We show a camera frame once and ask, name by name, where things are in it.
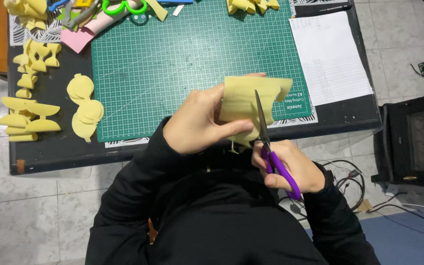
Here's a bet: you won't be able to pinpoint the yellow foam sheet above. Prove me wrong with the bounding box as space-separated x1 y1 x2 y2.
219 75 293 154

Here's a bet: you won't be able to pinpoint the beige foam strip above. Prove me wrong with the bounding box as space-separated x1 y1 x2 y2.
145 0 169 22

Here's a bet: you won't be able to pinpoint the heap of yellow foam pieces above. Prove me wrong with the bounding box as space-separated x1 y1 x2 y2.
226 0 281 15

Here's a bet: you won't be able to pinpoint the blue plastic tool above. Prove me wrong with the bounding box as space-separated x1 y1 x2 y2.
48 0 71 13

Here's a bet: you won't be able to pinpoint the bundle of black cables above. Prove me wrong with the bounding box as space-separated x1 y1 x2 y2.
278 159 367 221

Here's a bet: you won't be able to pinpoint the person's left hand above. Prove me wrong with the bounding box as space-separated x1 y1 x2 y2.
162 72 268 155

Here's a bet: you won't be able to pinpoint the pile of yellow round cutouts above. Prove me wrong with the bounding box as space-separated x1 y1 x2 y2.
66 73 105 143

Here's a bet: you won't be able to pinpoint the white cable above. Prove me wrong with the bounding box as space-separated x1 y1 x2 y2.
366 202 424 218

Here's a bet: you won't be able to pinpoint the person's right hand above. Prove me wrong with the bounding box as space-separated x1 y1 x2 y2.
252 139 326 195

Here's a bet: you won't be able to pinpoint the purple handled scissors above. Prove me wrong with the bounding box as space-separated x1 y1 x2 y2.
254 89 302 201

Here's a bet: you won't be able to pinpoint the pink rolled foam sheet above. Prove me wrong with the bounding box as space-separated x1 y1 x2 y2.
83 0 143 34

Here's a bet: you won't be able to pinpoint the green cutting mat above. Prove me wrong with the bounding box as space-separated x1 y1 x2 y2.
91 0 313 143

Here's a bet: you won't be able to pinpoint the grey metal tool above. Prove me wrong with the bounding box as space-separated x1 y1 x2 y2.
61 0 103 29

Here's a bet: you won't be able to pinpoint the white printed paper sheet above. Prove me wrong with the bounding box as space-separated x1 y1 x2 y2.
289 11 375 107

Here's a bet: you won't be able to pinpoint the person's black top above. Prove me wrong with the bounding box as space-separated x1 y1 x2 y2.
135 139 330 265

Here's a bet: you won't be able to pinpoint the heap of yellow foam scraps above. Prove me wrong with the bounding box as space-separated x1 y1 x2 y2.
3 0 49 31

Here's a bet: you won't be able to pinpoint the pile of yellow half-round cutouts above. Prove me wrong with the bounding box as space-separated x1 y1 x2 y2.
0 96 62 143

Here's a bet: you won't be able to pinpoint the pile of yellow bow cutouts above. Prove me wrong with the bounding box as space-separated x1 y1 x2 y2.
13 39 62 100

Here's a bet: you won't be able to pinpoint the black cabinet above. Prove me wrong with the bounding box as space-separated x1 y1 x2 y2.
371 92 424 191

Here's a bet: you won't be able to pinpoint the blue floor mat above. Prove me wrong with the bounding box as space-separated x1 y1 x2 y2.
305 210 424 265

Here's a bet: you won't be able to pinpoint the black board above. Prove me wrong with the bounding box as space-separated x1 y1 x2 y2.
292 0 355 19

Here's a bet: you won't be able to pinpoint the green handled scissors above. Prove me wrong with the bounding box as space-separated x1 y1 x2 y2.
102 0 148 16

